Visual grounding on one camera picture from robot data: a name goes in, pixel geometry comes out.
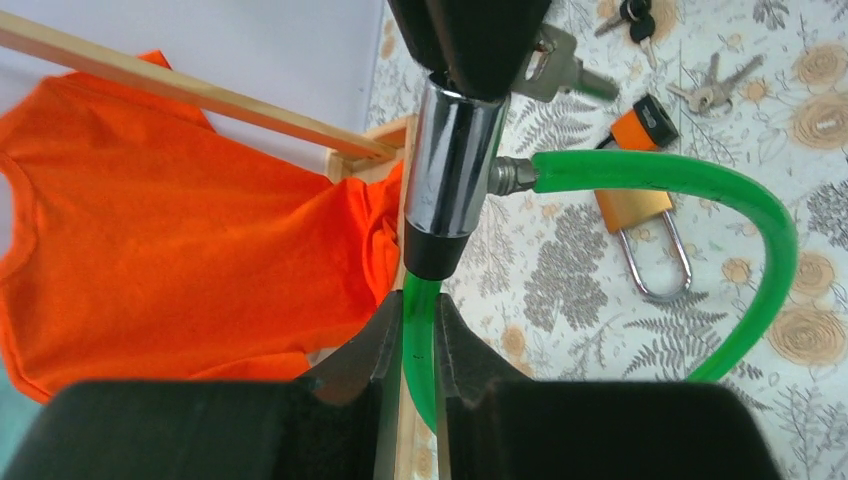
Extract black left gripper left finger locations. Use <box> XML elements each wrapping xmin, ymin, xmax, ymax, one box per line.
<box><xmin>4</xmin><ymin>291</ymin><xmax>403</xmax><ymax>479</ymax></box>

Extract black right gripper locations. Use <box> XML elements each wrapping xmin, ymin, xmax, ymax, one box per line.
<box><xmin>388</xmin><ymin>0</ymin><xmax>551</xmax><ymax>100</ymax></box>

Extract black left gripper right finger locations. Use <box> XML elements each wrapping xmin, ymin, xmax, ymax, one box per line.
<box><xmin>434</xmin><ymin>294</ymin><xmax>779</xmax><ymax>479</ymax></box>

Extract silver cable lock key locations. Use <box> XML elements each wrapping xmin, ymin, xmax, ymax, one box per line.
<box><xmin>511</xmin><ymin>23</ymin><xmax>619</xmax><ymax>103</ymax></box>

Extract green cable lock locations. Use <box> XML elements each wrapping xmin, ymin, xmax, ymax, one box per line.
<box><xmin>402</xmin><ymin>73</ymin><xmax>799</xmax><ymax>429</ymax></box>

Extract black head keys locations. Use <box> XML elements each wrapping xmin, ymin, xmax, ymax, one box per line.
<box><xmin>594</xmin><ymin>0</ymin><xmax>658</xmax><ymax>69</ymax></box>

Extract wooden clothes rack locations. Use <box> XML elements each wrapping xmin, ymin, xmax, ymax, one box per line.
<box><xmin>0</xmin><ymin>9</ymin><xmax>425</xmax><ymax>480</ymax></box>

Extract orange black padlock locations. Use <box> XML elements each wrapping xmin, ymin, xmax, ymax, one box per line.
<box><xmin>595</xmin><ymin>94</ymin><xmax>679</xmax><ymax>151</ymax></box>

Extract brass padlock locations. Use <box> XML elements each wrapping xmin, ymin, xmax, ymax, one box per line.
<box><xmin>594</xmin><ymin>189</ymin><xmax>693</xmax><ymax>303</ymax></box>

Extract silver keys bunch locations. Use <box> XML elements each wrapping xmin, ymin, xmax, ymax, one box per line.
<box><xmin>666</xmin><ymin>52</ymin><xmax>764</xmax><ymax>115</ymax></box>

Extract orange t-shirt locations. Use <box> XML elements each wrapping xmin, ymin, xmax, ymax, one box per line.
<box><xmin>1</xmin><ymin>73</ymin><xmax>403</xmax><ymax>402</ymax></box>

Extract teal t-shirt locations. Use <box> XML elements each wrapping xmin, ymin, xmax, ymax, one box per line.
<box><xmin>1</xmin><ymin>365</ymin><xmax>41</xmax><ymax>471</ymax></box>

